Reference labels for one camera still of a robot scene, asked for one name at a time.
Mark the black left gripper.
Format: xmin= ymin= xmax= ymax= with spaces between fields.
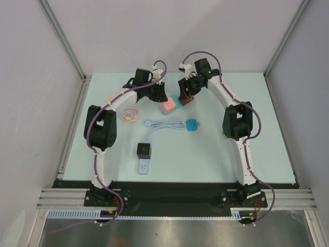
xmin=143 ymin=79 xmax=168 ymax=103

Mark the dark red cube socket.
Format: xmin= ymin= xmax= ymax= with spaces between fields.
xmin=178 ymin=95 xmax=194 ymax=106

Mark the teal triangular power strip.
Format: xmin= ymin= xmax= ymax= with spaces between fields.
xmin=160 ymin=95 xmax=182 ymax=115

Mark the pink cube socket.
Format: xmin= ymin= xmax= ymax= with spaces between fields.
xmin=160 ymin=97 xmax=176 ymax=115

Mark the black cube socket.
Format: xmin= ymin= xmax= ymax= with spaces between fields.
xmin=136 ymin=143 xmax=151 ymax=160

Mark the light blue power strip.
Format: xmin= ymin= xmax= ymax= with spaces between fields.
xmin=138 ymin=140 xmax=151 ymax=175

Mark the pink round power strip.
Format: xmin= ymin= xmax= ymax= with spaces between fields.
xmin=107 ymin=94 xmax=118 ymax=102

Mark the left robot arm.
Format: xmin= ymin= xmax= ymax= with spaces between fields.
xmin=84 ymin=65 xmax=168 ymax=206

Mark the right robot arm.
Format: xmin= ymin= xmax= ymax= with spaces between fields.
xmin=178 ymin=58 xmax=261 ymax=206

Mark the blue flat plug adapter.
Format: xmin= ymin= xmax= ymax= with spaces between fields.
xmin=186 ymin=119 xmax=200 ymax=132

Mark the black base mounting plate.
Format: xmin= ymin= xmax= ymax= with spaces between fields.
xmin=84 ymin=182 xmax=268 ymax=217

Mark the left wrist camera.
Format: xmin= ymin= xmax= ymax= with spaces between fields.
xmin=152 ymin=65 xmax=163 ymax=84

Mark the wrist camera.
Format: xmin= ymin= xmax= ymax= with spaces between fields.
xmin=152 ymin=65 xmax=163 ymax=84
xmin=178 ymin=63 xmax=194 ymax=79

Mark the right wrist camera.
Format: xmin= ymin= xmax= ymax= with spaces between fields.
xmin=178 ymin=63 xmax=194 ymax=79

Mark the light blue coiled power cable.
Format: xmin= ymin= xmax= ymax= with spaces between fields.
xmin=143 ymin=119 xmax=187 ymax=144

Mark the pink coiled cable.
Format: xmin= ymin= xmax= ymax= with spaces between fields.
xmin=120 ymin=107 xmax=140 ymax=122

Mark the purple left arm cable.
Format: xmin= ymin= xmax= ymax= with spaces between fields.
xmin=50 ymin=60 xmax=168 ymax=234

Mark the white slotted cable duct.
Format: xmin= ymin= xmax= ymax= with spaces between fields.
xmin=47 ymin=207 xmax=258 ymax=220

